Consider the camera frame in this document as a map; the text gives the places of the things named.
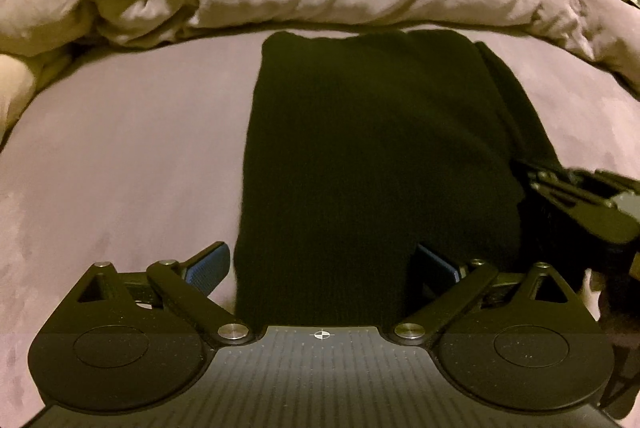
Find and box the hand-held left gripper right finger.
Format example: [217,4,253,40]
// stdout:
[392,242,574,346]

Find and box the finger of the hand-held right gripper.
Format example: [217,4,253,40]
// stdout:
[511,159,640,245]

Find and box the purple pillow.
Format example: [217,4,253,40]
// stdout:
[0,0,103,58]

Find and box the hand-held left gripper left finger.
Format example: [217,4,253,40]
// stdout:
[74,241,253,345]

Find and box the black knit garment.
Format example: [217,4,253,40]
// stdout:
[234,28,568,326]

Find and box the purple bed sheet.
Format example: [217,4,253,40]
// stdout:
[0,24,640,419]

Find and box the pale pink pillow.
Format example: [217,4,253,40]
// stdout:
[0,53,38,144]

